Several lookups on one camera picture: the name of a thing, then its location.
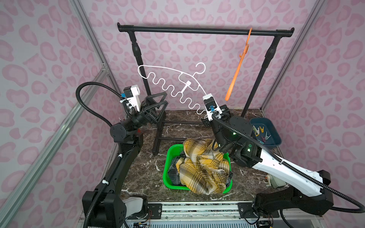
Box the green plastic basket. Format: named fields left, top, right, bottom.
left=163, top=144, right=233, bottom=194

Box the black clothes rack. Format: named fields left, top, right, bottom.
left=117, top=22, right=295, bottom=155

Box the yellow plaid shirt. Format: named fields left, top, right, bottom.
left=175, top=139, right=232, bottom=195

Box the orange plastic hanger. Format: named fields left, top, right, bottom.
left=225, top=28, right=252, bottom=101

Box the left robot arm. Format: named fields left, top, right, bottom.
left=76, top=82, right=168, bottom=228

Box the white clothespin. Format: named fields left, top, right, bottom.
left=253, top=126, right=260, bottom=136

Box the white plastic hanger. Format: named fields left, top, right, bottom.
left=137, top=62, right=212, bottom=115

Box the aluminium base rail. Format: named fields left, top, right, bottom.
left=76, top=200, right=326, bottom=228

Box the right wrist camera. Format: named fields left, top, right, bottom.
left=203, top=93, right=222, bottom=121

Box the beige power adapter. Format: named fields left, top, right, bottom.
left=265, top=174, right=287, bottom=189

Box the grey plaid shirt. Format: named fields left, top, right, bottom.
left=168, top=155, right=185, bottom=186

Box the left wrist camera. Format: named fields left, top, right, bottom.
left=120, top=85, right=141, bottom=112

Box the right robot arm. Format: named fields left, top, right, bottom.
left=203, top=104, right=365, bottom=216

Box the dark teal plastic bin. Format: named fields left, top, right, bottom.
left=250, top=117, right=282, bottom=149

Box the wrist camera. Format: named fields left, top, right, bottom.
left=203, top=93, right=222, bottom=121
left=120, top=85, right=141, bottom=112

